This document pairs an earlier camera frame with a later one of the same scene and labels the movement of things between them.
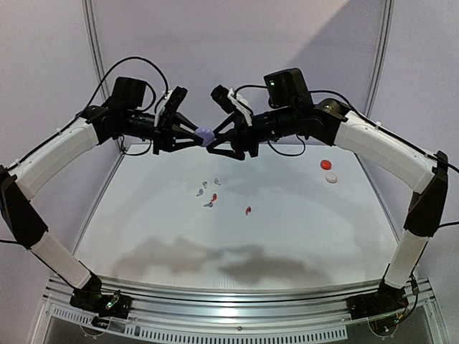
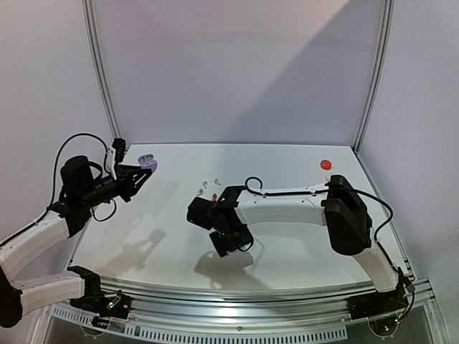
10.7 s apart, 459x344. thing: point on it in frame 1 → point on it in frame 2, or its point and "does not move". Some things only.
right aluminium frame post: [380, 57] does not move
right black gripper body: [244, 134] → [226, 244]
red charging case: [325, 165] does not move
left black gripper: [165, 134] → [126, 180]
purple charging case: [208, 135] → [148, 161]
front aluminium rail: [149, 300] does not move
